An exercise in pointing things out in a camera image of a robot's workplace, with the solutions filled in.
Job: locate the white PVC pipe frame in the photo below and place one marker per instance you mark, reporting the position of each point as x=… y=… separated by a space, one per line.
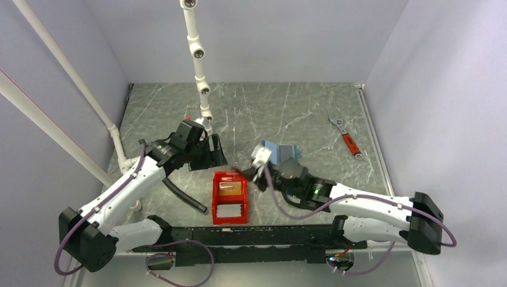
x=36 y=173

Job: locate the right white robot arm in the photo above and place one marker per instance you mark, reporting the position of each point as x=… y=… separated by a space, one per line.
x=358 y=215

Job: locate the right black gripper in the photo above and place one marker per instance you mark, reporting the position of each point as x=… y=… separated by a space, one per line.
x=257 y=177

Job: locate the red handled adjustable wrench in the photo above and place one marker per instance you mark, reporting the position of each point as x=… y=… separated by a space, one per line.
x=349 y=141

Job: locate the red plastic bin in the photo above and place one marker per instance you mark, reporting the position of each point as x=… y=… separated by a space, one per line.
x=230 y=188

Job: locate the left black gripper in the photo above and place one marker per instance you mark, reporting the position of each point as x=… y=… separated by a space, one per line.
x=213 y=158

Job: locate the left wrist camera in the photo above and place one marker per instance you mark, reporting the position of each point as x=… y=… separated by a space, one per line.
x=206 y=123

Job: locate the blue card holder wallet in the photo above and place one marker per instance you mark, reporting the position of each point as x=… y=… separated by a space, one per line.
x=282 y=152

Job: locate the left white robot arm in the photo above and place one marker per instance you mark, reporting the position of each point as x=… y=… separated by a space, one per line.
x=91 y=234

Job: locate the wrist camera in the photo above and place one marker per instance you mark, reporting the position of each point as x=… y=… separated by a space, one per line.
x=260 y=156
x=206 y=123

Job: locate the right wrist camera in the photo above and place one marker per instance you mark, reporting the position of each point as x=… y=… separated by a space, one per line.
x=260 y=156

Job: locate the white card stack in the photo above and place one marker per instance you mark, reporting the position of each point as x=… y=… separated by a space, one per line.
x=229 y=210

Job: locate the aluminium rail frame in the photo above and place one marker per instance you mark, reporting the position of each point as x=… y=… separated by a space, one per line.
x=92 y=236

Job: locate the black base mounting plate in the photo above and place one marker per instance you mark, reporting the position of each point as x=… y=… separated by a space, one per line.
x=245 y=244

